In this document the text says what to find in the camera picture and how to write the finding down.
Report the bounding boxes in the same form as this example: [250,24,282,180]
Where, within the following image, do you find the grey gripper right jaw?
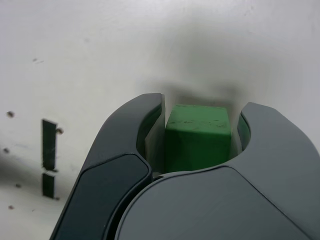
[109,101,320,240]

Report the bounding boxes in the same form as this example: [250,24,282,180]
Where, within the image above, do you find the black tape strip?
[41,119,59,200]

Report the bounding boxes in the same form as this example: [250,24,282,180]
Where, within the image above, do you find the green cube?
[164,103,232,174]

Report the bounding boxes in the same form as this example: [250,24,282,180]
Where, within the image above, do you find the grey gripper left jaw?
[49,92,167,240]

